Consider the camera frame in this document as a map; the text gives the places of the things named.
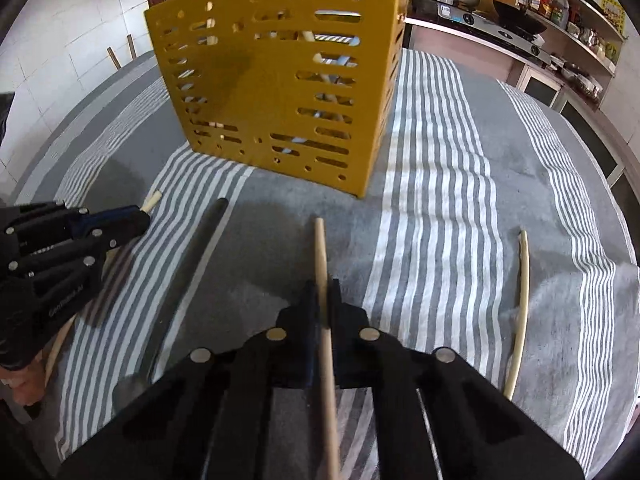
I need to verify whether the black wok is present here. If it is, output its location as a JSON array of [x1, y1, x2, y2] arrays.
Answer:
[[492, 0, 549, 36]]

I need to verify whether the yellow wall poster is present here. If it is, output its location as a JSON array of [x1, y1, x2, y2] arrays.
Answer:
[[600, 0, 629, 37]]

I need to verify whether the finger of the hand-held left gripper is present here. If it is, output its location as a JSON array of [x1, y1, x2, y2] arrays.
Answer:
[[9, 223, 150, 282], [0, 202, 152, 252]]

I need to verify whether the yellow perforated utensil basket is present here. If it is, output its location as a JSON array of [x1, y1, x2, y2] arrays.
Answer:
[[144, 0, 407, 199]]

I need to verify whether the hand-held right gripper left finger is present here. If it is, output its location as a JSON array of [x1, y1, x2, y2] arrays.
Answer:
[[57, 280, 321, 480]]

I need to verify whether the black-handled metal spoon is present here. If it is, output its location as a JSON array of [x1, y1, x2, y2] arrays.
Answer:
[[112, 197, 230, 411]]

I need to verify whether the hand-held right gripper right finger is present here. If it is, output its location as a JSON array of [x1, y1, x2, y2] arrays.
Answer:
[[327, 278, 586, 480]]

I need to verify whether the person's left hand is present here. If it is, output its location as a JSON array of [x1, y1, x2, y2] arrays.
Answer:
[[0, 360, 47, 407]]

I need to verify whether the corner wall shelf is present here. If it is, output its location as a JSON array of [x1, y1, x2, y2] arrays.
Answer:
[[527, 0, 632, 111]]

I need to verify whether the cluster of bowls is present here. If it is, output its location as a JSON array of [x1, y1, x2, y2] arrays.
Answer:
[[550, 57, 607, 100]]

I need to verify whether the kitchen counter cabinet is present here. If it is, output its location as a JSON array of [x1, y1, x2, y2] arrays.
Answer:
[[404, 15, 640, 188]]

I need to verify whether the steel gas stove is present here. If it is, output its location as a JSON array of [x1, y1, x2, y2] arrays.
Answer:
[[410, 0, 557, 67]]

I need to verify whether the row of condiment bottles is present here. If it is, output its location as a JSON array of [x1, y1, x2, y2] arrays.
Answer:
[[530, 0, 622, 61]]

